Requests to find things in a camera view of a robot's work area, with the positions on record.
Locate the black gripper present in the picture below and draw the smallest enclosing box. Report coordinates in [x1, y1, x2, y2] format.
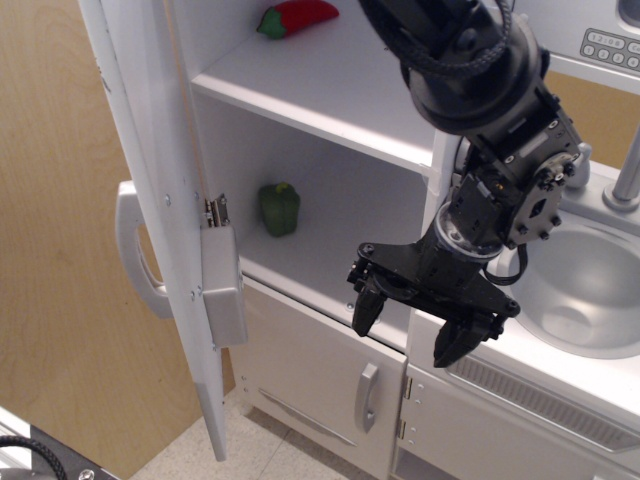
[348, 234, 520, 368]

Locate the white fridge door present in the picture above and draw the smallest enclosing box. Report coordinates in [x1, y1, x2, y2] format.
[79, 1, 228, 461]

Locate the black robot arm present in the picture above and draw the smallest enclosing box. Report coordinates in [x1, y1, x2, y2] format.
[348, 1, 581, 368]

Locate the white oven cabinet door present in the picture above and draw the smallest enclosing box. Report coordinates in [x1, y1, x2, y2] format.
[392, 365, 639, 479]

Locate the white lower freezer door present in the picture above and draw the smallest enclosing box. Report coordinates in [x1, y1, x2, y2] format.
[230, 280, 407, 479]

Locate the grey vent grille strip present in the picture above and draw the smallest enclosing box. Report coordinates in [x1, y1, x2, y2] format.
[446, 357, 639, 453]

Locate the grey toy sink basin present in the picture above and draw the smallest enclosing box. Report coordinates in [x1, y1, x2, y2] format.
[506, 223, 639, 360]

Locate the green plush bell pepper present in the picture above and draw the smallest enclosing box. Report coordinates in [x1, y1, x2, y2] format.
[258, 182, 301, 238]

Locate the grey ice dispenser box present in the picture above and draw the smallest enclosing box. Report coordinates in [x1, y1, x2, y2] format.
[200, 226, 248, 347]

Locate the grey toy faucet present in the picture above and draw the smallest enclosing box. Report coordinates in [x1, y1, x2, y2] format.
[567, 129, 639, 213]

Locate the red plush chili pepper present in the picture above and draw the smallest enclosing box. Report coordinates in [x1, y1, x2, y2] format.
[256, 0, 340, 40]

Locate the white toy microwave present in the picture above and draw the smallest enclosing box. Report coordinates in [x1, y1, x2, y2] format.
[513, 0, 639, 95]

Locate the grey freezer door handle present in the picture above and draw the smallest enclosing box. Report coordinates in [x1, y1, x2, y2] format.
[354, 363, 379, 434]

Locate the grey fridge door handle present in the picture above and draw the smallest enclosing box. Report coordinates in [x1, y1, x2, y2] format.
[115, 180, 172, 319]

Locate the black braided cable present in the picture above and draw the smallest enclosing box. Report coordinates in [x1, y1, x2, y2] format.
[0, 435, 69, 480]

